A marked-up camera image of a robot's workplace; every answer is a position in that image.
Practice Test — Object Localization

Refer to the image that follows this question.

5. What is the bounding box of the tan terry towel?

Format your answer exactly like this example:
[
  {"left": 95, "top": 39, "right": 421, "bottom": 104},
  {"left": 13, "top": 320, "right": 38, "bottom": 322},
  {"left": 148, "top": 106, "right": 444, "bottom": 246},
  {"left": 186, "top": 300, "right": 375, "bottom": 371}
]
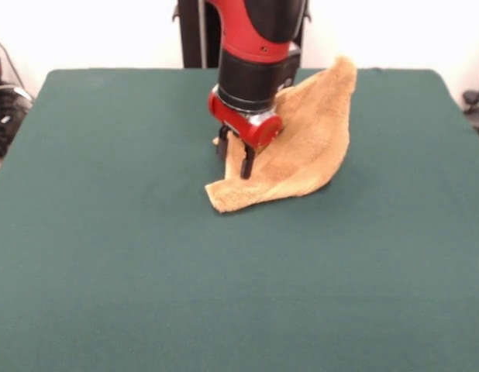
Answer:
[{"left": 204, "top": 55, "right": 359, "bottom": 215}]

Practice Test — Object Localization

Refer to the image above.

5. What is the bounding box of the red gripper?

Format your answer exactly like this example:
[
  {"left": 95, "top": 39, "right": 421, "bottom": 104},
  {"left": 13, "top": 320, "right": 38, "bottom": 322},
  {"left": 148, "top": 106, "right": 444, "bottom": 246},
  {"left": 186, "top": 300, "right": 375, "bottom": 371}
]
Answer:
[{"left": 207, "top": 88, "right": 284, "bottom": 180}]

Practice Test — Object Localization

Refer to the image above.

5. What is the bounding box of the dark round stand base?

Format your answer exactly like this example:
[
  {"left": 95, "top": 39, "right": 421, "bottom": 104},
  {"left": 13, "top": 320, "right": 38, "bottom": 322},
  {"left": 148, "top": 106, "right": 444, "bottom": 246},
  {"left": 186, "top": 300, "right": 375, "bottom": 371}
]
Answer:
[
  {"left": 461, "top": 65, "right": 479, "bottom": 146},
  {"left": 0, "top": 56, "right": 33, "bottom": 160}
]

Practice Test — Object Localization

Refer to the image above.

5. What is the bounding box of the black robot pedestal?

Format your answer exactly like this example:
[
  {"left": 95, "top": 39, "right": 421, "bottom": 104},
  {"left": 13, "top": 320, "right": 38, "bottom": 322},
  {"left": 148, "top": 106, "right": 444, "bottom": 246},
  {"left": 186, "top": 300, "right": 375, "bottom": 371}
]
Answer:
[{"left": 172, "top": 0, "right": 312, "bottom": 70}]

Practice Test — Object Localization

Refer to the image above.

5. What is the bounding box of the dark green table cloth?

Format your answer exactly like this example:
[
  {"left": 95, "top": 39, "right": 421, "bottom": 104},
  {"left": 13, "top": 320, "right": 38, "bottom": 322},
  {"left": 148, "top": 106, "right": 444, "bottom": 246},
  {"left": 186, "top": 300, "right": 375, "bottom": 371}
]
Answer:
[{"left": 0, "top": 67, "right": 479, "bottom": 372}]

